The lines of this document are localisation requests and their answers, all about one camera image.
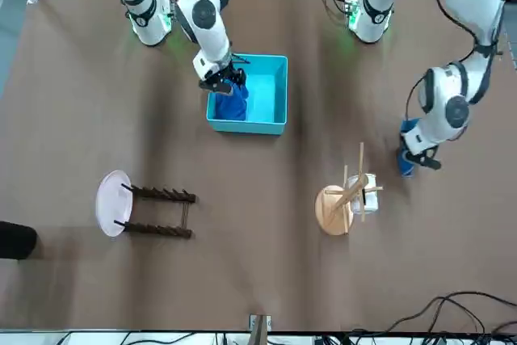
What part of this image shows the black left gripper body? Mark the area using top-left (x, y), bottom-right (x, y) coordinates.
top-left (406, 146), bottom-right (438, 166)

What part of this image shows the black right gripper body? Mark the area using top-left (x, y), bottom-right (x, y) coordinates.
top-left (217, 58), bottom-right (248, 84)

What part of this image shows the blue square rag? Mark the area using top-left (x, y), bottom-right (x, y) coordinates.
top-left (397, 117), bottom-right (424, 179)
top-left (212, 82), bottom-right (250, 122)

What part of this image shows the white mug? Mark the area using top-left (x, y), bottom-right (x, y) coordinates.
top-left (346, 173), bottom-right (381, 216)

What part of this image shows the pale round plate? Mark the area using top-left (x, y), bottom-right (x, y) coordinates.
top-left (95, 169), bottom-right (135, 238)

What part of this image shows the cyan plastic box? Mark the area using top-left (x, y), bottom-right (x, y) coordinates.
top-left (205, 53), bottom-right (289, 137)

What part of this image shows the wooden mug stand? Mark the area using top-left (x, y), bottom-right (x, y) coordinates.
top-left (313, 141), bottom-right (384, 237)

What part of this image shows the dark wooden dish rack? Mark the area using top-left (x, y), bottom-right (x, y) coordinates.
top-left (113, 183), bottom-right (198, 240)

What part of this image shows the black rounded object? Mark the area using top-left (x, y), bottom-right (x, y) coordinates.
top-left (0, 220), bottom-right (39, 260)

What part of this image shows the aluminium camera post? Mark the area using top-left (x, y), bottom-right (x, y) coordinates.
top-left (249, 313), bottom-right (273, 345)

